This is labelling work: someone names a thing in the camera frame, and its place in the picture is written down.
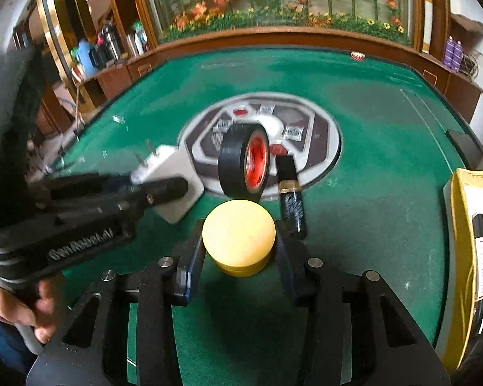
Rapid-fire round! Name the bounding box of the yellow-lidded jar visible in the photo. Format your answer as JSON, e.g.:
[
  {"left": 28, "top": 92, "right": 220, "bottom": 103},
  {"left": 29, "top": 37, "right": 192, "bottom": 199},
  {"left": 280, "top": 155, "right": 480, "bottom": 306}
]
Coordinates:
[{"left": 201, "top": 199, "right": 276, "bottom": 278}]

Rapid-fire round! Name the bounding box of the blue jug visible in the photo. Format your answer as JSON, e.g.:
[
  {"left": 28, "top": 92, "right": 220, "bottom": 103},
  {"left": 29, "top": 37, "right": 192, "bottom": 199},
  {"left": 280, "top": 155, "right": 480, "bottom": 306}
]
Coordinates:
[{"left": 74, "top": 39, "right": 97, "bottom": 79}]

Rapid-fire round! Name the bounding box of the white bottle green cap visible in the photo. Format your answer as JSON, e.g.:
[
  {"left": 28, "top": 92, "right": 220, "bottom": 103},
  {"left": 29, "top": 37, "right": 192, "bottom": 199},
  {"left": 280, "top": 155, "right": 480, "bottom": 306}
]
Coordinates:
[{"left": 133, "top": 20, "right": 149, "bottom": 53}]

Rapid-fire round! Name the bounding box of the white power adapter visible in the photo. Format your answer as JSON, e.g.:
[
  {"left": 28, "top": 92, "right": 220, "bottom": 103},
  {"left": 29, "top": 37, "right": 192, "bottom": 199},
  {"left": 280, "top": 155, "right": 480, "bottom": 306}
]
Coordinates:
[{"left": 129, "top": 139, "right": 205, "bottom": 224}]

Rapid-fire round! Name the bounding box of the yellow-edged white foam tray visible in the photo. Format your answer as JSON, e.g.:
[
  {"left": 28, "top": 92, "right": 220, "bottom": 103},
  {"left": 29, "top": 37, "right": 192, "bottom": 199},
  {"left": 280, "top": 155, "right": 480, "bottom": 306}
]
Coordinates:
[{"left": 443, "top": 168, "right": 483, "bottom": 371}]

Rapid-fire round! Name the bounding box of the black bottle gold band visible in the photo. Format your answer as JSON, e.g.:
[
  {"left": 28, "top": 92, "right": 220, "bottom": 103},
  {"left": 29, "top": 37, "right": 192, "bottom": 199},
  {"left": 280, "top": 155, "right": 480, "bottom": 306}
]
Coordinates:
[{"left": 274, "top": 155, "right": 308, "bottom": 239}]

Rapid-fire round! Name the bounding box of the black table edge pocket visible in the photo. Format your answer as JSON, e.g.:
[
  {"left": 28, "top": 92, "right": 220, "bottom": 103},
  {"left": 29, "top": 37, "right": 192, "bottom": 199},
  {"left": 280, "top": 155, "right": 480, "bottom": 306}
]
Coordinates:
[{"left": 446, "top": 129, "right": 483, "bottom": 171}]

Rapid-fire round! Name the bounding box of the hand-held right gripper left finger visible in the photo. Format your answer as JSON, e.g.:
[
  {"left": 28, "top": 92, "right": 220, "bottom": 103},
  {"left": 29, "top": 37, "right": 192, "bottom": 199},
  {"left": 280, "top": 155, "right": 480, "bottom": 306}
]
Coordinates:
[{"left": 26, "top": 221, "right": 206, "bottom": 386}]

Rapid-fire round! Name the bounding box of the black thermos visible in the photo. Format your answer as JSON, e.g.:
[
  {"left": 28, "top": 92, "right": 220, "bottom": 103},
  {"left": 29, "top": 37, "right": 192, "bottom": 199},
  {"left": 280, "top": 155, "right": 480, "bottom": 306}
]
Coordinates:
[{"left": 92, "top": 32, "right": 109, "bottom": 69}]

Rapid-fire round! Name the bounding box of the wooden corner cabinet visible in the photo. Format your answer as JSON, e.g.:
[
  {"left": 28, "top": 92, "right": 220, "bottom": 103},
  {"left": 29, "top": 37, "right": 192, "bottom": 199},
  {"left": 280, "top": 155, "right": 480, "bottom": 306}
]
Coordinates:
[{"left": 421, "top": 50, "right": 483, "bottom": 123}]

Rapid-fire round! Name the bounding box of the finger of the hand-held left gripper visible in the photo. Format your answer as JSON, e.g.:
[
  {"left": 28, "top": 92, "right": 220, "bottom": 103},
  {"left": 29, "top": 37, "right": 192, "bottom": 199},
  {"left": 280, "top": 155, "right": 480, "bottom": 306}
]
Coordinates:
[
  {"left": 34, "top": 171, "right": 139, "bottom": 197},
  {"left": 50, "top": 176, "right": 190, "bottom": 220}
]

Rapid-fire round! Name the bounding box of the wire basket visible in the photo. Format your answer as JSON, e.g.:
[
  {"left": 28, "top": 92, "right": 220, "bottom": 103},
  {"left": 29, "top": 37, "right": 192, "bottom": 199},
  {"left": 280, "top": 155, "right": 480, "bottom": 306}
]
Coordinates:
[{"left": 463, "top": 54, "right": 483, "bottom": 79}]

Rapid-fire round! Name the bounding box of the black tape roll red core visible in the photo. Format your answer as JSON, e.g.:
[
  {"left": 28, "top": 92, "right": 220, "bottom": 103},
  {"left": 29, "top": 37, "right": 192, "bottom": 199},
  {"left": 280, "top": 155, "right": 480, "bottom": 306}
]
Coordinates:
[{"left": 217, "top": 123, "right": 271, "bottom": 204}]

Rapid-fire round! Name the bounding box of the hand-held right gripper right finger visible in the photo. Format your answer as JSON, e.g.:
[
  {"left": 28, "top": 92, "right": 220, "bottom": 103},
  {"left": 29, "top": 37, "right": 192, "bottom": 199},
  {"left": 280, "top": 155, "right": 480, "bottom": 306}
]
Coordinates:
[{"left": 274, "top": 220, "right": 451, "bottom": 386}]

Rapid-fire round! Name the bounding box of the brown wall shelf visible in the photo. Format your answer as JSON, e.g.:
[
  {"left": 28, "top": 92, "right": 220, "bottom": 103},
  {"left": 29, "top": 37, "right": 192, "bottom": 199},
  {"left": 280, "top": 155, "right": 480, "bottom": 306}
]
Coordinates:
[{"left": 451, "top": 12, "right": 483, "bottom": 37}]

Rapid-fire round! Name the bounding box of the person's left hand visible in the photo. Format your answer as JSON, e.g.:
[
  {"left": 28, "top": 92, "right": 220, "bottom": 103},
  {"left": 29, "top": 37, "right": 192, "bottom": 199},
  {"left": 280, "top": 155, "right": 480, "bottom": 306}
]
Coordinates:
[{"left": 0, "top": 271, "right": 67, "bottom": 344}]

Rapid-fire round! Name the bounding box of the grey table centre console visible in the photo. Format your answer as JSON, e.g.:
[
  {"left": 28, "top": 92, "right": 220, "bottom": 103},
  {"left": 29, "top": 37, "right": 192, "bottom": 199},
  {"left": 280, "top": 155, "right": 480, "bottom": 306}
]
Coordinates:
[{"left": 177, "top": 92, "right": 343, "bottom": 202}]

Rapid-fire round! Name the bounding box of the steel thermos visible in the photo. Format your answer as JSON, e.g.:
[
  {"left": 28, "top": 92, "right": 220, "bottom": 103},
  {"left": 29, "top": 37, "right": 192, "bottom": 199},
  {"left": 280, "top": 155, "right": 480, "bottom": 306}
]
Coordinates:
[{"left": 102, "top": 22, "right": 123, "bottom": 61}]

